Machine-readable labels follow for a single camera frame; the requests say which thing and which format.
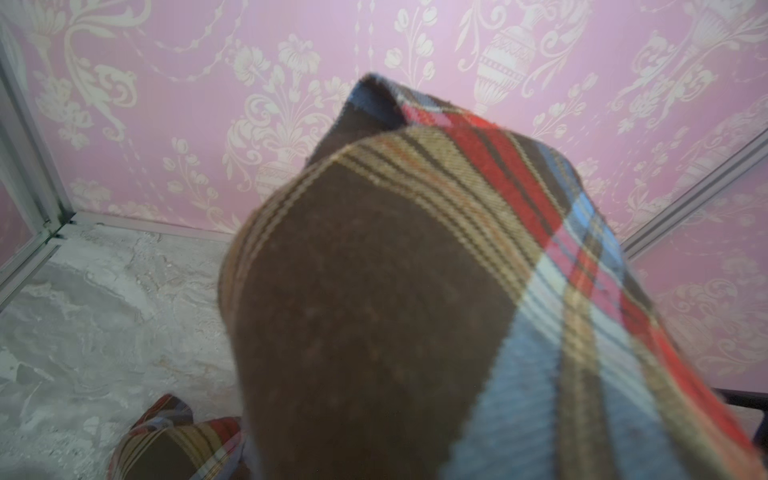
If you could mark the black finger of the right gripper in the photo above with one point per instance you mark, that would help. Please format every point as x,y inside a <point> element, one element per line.
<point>753,401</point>

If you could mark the right aluminium corner post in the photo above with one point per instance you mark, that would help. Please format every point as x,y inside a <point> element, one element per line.
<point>744,160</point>

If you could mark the aluminium corner post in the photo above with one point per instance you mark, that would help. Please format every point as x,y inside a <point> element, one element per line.
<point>34,204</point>
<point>744,160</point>

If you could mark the plaid brown red cloth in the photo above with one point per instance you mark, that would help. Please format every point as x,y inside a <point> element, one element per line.
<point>436,297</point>

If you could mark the left aluminium corner post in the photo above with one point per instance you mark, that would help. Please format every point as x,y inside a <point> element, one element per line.
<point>34,204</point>

